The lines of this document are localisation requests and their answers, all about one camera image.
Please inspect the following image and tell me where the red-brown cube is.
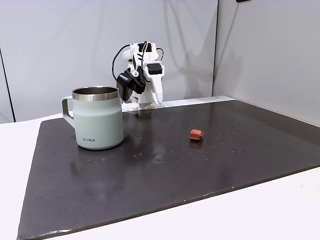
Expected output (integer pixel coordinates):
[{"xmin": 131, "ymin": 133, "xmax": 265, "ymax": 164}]
[{"xmin": 189, "ymin": 128, "xmax": 204, "ymax": 143}]

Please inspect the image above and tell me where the pale green steel mug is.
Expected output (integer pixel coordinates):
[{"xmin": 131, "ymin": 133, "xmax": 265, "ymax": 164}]
[{"xmin": 61, "ymin": 86, "xmax": 125, "ymax": 151}]

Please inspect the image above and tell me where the black table mat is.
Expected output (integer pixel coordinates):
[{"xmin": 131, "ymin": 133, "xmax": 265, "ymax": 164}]
[{"xmin": 16, "ymin": 96, "xmax": 320, "ymax": 240}]

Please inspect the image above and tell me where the black oval camera box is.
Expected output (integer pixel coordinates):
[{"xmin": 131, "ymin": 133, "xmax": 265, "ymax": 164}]
[{"xmin": 116, "ymin": 71, "xmax": 146, "ymax": 102}]

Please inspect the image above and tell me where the black camera cable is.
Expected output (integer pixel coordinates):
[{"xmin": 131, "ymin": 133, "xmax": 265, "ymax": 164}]
[{"xmin": 111, "ymin": 44, "xmax": 131, "ymax": 81}]

